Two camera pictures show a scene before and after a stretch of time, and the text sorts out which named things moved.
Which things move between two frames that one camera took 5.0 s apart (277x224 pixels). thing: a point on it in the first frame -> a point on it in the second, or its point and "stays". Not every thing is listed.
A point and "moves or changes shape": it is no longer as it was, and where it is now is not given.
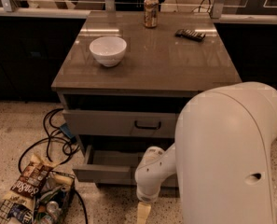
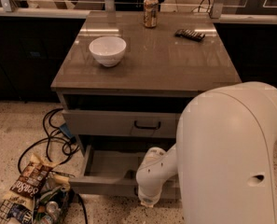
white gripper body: x=146 y=197 stays
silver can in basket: x=52 y=207 stays
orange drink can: x=151 y=10 stays
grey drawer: x=111 y=162 moves or changes shape
